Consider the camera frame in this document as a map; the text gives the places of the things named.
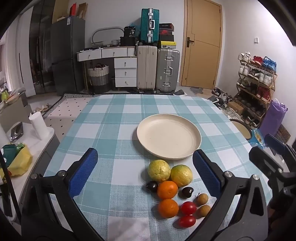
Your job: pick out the dark patterned floor mat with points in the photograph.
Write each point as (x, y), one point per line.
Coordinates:
(283, 133)

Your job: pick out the plain black shoe box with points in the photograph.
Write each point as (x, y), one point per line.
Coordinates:
(166, 38)

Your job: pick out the shoe rack with shoes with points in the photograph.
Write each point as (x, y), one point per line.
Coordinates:
(256, 88)

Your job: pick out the grey slipper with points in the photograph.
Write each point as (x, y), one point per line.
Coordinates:
(180, 93)

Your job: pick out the woven laundry basket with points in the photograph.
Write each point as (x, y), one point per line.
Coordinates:
(98, 76)

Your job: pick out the red and black shoe box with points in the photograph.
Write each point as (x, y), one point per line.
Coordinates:
(166, 32)

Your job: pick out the beige suitcase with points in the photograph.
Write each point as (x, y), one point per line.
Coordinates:
(146, 67)

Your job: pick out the dark glass wardrobe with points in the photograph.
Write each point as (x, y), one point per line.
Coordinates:
(40, 46)

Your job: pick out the blue snack bag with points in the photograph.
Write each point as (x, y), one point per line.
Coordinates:
(257, 139)

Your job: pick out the cardboard boxes on fridge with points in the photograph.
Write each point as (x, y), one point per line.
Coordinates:
(81, 11)

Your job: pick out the cream round plate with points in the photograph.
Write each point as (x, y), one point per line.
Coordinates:
(168, 136)

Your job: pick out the yellow plastic bag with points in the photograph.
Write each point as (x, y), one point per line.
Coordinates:
(22, 162)

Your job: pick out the yellow and black shoe box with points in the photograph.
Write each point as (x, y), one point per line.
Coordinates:
(167, 44)

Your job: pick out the oval mirror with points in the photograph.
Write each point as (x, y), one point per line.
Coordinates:
(107, 34)

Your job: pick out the round stool with dark rim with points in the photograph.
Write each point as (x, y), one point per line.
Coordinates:
(241, 128)

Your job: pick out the white dresser with drawers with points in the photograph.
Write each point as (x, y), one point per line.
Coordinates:
(124, 69)

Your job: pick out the dark grey fridge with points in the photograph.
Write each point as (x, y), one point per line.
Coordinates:
(67, 55)

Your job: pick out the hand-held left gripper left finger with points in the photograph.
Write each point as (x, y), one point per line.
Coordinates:
(83, 171)

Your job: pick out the yellow-green guava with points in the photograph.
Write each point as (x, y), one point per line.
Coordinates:
(159, 171)
(181, 175)

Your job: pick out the black bag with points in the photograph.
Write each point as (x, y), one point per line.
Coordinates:
(129, 32)

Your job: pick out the orange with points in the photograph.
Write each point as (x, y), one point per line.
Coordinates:
(167, 190)
(168, 208)

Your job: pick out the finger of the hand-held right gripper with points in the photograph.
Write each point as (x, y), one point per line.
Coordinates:
(275, 142)
(262, 158)

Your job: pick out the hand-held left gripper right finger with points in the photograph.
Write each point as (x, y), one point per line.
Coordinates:
(205, 172)

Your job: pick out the green container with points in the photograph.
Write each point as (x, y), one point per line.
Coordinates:
(9, 154)

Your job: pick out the teal suitcase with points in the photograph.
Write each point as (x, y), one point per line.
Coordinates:
(146, 25)

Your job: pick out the wooden door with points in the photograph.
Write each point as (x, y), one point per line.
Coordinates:
(203, 34)

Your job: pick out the red cherry tomato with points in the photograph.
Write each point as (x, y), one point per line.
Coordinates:
(188, 208)
(187, 221)

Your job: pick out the grey floor cloth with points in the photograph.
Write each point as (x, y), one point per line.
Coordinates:
(196, 91)

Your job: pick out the dark purple plum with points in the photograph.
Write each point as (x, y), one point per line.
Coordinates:
(187, 192)
(152, 186)

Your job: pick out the purple bag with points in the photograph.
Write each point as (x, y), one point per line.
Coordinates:
(271, 119)

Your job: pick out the beige sandals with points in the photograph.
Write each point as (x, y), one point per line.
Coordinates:
(42, 108)

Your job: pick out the silver suitcase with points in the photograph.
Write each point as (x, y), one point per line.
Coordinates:
(167, 69)

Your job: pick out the pile of shoes on floor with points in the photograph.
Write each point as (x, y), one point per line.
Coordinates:
(219, 98)

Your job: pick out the cardboard box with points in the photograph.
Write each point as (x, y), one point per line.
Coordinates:
(235, 107)

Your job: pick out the black storage box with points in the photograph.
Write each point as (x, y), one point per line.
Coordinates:
(128, 41)

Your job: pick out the white paper towel roll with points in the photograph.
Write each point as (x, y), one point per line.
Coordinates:
(39, 126)

